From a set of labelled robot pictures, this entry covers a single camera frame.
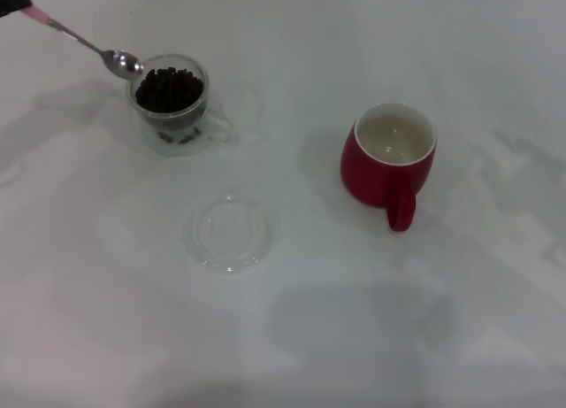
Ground pink-handled metal spoon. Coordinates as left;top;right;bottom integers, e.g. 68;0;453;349
21;7;145;82

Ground red ceramic mug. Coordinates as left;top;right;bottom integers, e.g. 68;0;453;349
339;101;438;233

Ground coffee beans pile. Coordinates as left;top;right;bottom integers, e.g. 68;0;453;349
134;65;205;115

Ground clear glass saucer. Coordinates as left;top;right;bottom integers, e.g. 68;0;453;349
190;194;281;275

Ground double-wall glass cup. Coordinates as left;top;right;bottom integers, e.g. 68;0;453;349
125;53;241;158

